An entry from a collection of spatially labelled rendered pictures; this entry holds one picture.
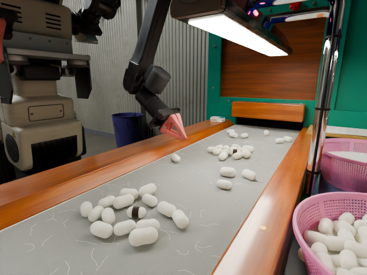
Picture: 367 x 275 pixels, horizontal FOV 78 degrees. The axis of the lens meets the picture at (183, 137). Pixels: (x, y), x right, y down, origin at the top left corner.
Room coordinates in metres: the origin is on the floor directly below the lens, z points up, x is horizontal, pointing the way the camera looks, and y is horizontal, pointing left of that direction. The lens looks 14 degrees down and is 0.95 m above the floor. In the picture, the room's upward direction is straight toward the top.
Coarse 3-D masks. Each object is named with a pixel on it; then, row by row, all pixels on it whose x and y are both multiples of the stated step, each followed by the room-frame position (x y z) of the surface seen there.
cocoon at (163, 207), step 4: (160, 204) 0.33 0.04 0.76; (164, 204) 0.33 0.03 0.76; (168, 204) 0.33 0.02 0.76; (160, 208) 0.32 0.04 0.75; (164, 208) 0.32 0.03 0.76; (168, 208) 0.32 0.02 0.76; (172, 208) 0.32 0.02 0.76; (160, 212) 0.33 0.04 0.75; (164, 212) 0.32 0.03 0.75; (168, 212) 0.31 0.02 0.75; (172, 212) 0.31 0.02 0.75; (168, 216) 0.31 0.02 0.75
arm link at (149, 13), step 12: (156, 0) 0.70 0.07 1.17; (168, 0) 0.71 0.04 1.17; (156, 12) 0.70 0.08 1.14; (144, 24) 0.72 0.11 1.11; (156, 24) 0.71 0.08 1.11; (144, 36) 0.71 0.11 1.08; (156, 36) 0.72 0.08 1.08; (144, 48) 0.71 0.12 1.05; (156, 48) 0.73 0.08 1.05; (132, 60) 0.73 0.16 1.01; (144, 60) 0.71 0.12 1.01; (132, 72) 0.72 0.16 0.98; (144, 72) 0.73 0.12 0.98
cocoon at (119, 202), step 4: (120, 196) 0.35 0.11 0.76; (124, 196) 0.35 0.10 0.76; (128, 196) 0.35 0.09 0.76; (132, 196) 0.36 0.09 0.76; (116, 200) 0.34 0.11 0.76; (120, 200) 0.34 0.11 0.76; (124, 200) 0.34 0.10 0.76; (128, 200) 0.35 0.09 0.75; (132, 200) 0.35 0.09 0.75; (116, 204) 0.34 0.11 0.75; (120, 204) 0.34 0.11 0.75; (124, 204) 0.34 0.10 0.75; (128, 204) 0.35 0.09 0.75; (116, 208) 0.34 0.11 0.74; (120, 208) 0.34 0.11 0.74
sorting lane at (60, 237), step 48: (192, 144) 0.75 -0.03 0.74; (240, 144) 0.75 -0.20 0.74; (288, 144) 0.75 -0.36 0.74; (96, 192) 0.40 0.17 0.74; (192, 192) 0.40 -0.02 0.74; (240, 192) 0.40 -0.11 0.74; (0, 240) 0.27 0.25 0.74; (48, 240) 0.27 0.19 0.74; (96, 240) 0.27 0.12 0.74; (192, 240) 0.27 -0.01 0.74
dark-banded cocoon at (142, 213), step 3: (129, 207) 0.32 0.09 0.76; (132, 207) 0.32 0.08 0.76; (141, 207) 0.32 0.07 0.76; (129, 210) 0.32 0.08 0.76; (141, 210) 0.32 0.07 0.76; (144, 210) 0.32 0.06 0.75; (129, 213) 0.31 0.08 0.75; (138, 213) 0.31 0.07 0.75; (141, 213) 0.31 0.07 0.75; (144, 213) 0.32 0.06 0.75; (129, 216) 0.31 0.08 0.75; (138, 216) 0.31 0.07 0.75; (141, 216) 0.31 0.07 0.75; (144, 216) 0.32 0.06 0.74
